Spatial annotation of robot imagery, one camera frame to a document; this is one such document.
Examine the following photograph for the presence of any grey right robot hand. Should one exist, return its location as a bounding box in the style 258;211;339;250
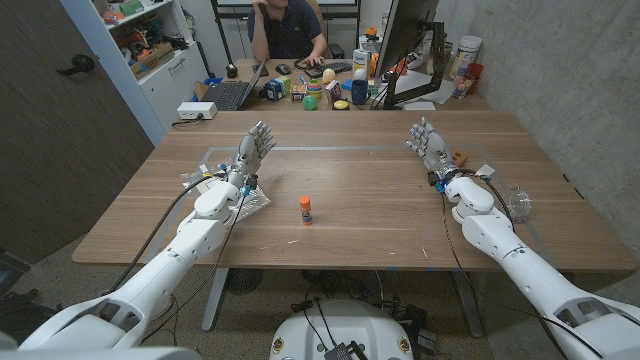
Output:
405;117;462;184

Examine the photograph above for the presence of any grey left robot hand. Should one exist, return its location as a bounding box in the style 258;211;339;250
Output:
227;120;277;189

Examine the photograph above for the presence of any orange capped glue stick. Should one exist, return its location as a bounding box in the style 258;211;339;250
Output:
299;195;314;227

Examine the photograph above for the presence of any red plastic cup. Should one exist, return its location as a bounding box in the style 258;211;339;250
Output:
464;62;485;95

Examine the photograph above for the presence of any clear plastic cup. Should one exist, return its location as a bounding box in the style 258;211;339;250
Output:
506;185;534;222

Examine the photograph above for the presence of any clear plastic bag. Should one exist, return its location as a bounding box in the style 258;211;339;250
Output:
181;158;272;224

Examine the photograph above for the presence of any dark open laptop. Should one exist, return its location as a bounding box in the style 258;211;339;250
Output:
200;58;269;112

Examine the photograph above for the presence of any white paper sheet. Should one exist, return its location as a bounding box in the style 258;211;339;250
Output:
394;69;457;106

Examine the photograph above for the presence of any white power box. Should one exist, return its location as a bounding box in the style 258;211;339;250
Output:
176;101;219;121

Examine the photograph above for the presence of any dark blue mug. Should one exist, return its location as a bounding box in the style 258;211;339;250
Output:
350;79;371;106

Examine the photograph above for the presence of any white wipes canister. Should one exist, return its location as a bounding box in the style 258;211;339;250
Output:
451;35;484;81

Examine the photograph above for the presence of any white shelf cabinet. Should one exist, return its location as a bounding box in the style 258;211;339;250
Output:
59;0;210;146

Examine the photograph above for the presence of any black keyboard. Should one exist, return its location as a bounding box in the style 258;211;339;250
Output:
304;60;354;79

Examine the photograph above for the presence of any black computer monitor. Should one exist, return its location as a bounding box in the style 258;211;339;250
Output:
374;0;441;79

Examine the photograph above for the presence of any black round fan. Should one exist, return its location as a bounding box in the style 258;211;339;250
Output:
224;268;265;296

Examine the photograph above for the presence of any person in dark shirt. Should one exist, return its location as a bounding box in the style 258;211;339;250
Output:
247;0;329;67

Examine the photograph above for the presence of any cardboard box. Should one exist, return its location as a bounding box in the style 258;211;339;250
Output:
129;42;176;81

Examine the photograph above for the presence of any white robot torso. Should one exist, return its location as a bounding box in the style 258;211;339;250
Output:
269;298;415;360

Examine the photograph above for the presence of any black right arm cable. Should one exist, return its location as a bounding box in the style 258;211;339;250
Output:
439;169;604;360

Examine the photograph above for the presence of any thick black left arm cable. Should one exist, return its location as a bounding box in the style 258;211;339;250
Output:
102;173;217;296

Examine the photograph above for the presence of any black door handle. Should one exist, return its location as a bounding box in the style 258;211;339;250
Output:
56;53;96;77

